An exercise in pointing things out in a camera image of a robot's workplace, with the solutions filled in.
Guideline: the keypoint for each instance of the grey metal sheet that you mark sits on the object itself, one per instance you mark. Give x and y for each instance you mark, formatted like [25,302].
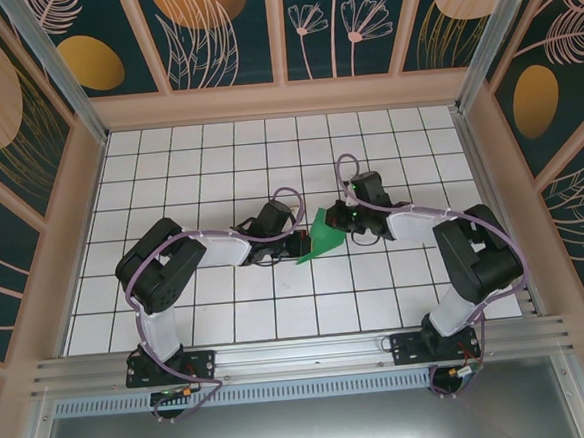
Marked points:
[306,428]

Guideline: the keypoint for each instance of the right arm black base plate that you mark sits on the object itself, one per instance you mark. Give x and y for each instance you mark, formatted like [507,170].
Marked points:
[403,346]

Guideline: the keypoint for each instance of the green paper sheet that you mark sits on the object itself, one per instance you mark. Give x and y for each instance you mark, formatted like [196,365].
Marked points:
[323,239]

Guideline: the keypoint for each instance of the aluminium side rail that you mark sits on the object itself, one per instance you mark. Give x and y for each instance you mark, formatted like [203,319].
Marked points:
[490,190]

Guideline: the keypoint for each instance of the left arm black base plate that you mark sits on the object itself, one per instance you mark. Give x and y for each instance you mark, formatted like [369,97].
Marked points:
[202,363]

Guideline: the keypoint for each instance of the small control board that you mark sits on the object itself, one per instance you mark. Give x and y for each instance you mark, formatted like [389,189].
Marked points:
[465,370]
[176,393]

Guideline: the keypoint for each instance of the long aluminium mounting rail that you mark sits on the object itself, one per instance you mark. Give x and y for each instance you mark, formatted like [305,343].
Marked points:
[301,351]

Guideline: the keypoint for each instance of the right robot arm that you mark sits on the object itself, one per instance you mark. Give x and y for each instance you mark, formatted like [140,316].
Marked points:
[475,256]

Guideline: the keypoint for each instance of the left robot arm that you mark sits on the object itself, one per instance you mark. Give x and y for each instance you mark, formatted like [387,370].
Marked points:
[160,268]

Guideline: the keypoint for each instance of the aluminium frame post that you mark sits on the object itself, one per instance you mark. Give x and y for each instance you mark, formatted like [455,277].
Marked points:
[494,34]
[56,70]

